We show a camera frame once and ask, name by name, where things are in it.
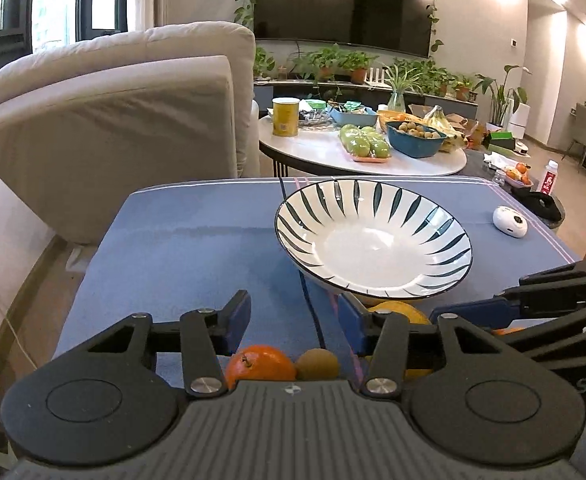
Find orange basket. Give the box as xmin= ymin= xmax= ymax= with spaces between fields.
xmin=377 ymin=110 xmax=426 ymax=133

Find black object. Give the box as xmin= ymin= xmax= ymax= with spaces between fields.
xmin=520 ymin=191 xmax=564 ymax=221

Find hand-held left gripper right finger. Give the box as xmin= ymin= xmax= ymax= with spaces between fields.
xmin=339 ymin=294 xmax=538 ymax=399

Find round white coffee table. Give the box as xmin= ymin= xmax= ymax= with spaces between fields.
xmin=258 ymin=110 xmax=468 ymax=178

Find green potted plant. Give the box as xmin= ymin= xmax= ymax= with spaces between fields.
xmin=340 ymin=50 xmax=380 ymax=85
xmin=293 ymin=45 xmax=346 ymax=83
xmin=417 ymin=60 xmax=456 ymax=97
xmin=254 ymin=47 xmax=276 ymax=81
xmin=450 ymin=75 xmax=478 ymax=102

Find white striped ceramic bowl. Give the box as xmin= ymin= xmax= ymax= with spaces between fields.
xmin=274 ymin=178 xmax=474 ymax=302

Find wrapped green apples tray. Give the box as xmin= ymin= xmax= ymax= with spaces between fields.
xmin=339 ymin=124 xmax=392 ymax=163

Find banana bunch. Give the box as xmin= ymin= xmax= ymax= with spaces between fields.
xmin=423 ymin=105 xmax=468 ymax=153

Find teal plastic bowl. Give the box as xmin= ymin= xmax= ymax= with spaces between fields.
xmin=385 ymin=121 xmax=448 ymax=159

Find light blue plastic basket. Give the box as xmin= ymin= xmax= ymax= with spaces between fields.
xmin=327 ymin=105 xmax=378 ymax=128

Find wall television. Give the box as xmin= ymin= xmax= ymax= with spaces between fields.
xmin=253 ymin=0 xmax=436 ymax=58

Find yellow lemon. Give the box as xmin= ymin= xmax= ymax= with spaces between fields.
xmin=368 ymin=300 xmax=434 ymax=381

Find dark television cabinet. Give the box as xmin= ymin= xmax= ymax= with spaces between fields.
xmin=253 ymin=77 xmax=478 ymax=121

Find yellow canister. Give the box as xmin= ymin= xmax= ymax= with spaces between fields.
xmin=272 ymin=97 xmax=301 ymax=137

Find dark stone side table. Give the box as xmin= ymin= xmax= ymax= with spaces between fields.
xmin=465 ymin=147 xmax=566 ymax=233

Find spider plant in glass vase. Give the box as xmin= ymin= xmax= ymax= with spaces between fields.
xmin=380 ymin=60 xmax=426 ymax=113

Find beige recliner armchair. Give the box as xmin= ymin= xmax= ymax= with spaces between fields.
xmin=0 ymin=21 xmax=261 ymax=246

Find black framed window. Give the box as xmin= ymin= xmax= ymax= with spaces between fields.
xmin=0 ymin=0 xmax=136 ymax=86

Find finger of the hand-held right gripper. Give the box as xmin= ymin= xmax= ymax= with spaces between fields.
xmin=429 ymin=255 xmax=586 ymax=330
xmin=503 ymin=300 xmax=586 ymax=368

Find grey dining chair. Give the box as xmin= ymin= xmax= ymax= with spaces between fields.
xmin=565 ymin=102 xmax=586 ymax=161

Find white air purifier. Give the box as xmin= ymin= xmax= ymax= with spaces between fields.
xmin=508 ymin=102 xmax=530 ymax=138

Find pile of longans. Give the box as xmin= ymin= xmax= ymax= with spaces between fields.
xmin=393 ymin=120 xmax=444 ymax=139

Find white bottle with red label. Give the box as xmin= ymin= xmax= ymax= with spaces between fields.
xmin=537 ymin=159 xmax=558 ymax=194

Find large leaf floor plant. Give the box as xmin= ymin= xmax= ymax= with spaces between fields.
xmin=474 ymin=64 xmax=532 ymax=131

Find small white round device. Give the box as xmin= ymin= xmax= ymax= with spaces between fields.
xmin=492 ymin=205 xmax=528 ymax=238

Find brown kiwi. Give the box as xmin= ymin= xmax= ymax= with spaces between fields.
xmin=295 ymin=347 xmax=341 ymax=381

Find tray of small oranges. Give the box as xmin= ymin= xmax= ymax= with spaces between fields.
xmin=503 ymin=160 xmax=534 ymax=188

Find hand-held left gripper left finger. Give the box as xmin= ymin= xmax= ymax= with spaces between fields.
xmin=55 ymin=290 xmax=252 ymax=399

